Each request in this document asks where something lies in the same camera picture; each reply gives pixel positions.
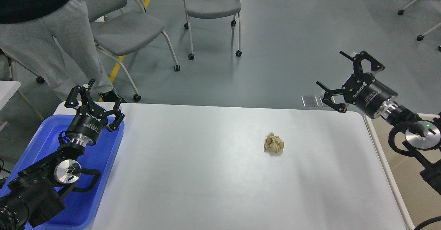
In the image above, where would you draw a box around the crumpled brown paper ball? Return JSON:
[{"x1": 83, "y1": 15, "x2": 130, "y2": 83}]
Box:
[{"x1": 264, "y1": 132, "x2": 285, "y2": 153}]

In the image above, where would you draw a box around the metal floor plate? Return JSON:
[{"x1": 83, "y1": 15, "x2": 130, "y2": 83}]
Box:
[
  {"x1": 319, "y1": 95, "x2": 336, "y2": 107},
  {"x1": 301, "y1": 95, "x2": 319, "y2": 108}
]

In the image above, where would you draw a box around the grey chair middle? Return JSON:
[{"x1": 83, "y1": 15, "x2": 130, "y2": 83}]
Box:
[{"x1": 183, "y1": 0, "x2": 242, "y2": 60}]

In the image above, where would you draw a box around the white side table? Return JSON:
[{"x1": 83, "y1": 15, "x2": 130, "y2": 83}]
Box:
[{"x1": 0, "y1": 80, "x2": 45, "y2": 121}]

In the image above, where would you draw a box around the grey chair left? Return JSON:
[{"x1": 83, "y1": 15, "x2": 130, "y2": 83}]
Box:
[{"x1": 86, "y1": 0, "x2": 181, "y2": 102}]

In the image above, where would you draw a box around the metal floor plate left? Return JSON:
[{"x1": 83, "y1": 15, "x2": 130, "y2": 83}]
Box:
[{"x1": 301, "y1": 95, "x2": 319, "y2": 108}]

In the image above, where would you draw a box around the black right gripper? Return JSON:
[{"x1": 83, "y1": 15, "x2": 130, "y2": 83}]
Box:
[{"x1": 316, "y1": 51, "x2": 398, "y2": 119}]

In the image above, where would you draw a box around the blue plastic tray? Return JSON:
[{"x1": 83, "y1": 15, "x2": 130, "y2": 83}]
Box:
[{"x1": 0, "y1": 115, "x2": 125, "y2": 230}]

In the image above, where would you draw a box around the person in grey trousers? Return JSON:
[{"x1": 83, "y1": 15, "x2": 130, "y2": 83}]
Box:
[{"x1": 0, "y1": 0, "x2": 125, "y2": 102}]

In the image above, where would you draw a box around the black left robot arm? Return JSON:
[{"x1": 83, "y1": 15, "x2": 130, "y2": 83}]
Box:
[{"x1": 1, "y1": 79, "x2": 125, "y2": 230}]

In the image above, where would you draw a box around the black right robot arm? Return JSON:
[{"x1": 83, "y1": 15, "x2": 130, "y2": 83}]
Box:
[{"x1": 316, "y1": 51, "x2": 441, "y2": 193}]

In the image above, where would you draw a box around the grey chair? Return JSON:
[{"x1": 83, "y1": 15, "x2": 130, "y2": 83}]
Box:
[
  {"x1": 86, "y1": 0, "x2": 181, "y2": 102},
  {"x1": 183, "y1": 0, "x2": 242, "y2": 60}
]

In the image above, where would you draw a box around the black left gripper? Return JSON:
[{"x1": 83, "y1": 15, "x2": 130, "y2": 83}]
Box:
[{"x1": 65, "y1": 79, "x2": 125, "y2": 146}]

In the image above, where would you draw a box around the beige plastic bin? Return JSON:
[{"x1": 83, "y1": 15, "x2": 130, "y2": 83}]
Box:
[{"x1": 364, "y1": 116, "x2": 441, "y2": 230}]

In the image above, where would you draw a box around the metal floor plate right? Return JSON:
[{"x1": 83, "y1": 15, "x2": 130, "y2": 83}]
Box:
[{"x1": 319, "y1": 95, "x2": 336, "y2": 107}]

